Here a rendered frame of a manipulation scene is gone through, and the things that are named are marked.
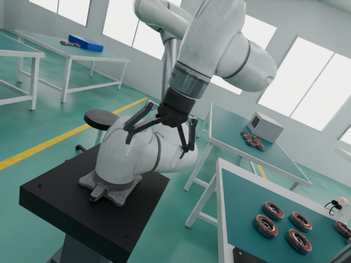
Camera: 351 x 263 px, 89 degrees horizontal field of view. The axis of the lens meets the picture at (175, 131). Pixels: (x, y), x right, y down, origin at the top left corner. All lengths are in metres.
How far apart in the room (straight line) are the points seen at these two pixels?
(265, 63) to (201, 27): 0.18
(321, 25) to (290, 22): 0.63
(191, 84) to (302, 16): 4.92
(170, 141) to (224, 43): 0.41
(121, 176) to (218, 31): 0.51
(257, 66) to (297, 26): 4.74
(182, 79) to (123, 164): 0.35
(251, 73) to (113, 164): 0.48
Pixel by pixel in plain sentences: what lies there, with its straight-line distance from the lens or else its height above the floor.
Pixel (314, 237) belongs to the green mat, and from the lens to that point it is 1.42.
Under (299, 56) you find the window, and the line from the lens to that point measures 5.20.
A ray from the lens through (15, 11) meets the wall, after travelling 7.45.
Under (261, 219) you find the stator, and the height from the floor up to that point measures 0.78.
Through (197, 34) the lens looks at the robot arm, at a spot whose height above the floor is 1.39.
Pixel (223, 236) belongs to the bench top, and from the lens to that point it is 0.93.
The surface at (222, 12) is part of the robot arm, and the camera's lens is 0.40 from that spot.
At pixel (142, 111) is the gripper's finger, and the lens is 0.43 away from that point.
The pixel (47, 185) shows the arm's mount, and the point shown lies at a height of 0.83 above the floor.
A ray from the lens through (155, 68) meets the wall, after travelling 5.07.
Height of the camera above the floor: 1.35
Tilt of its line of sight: 23 degrees down
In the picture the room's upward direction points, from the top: 24 degrees clockwise
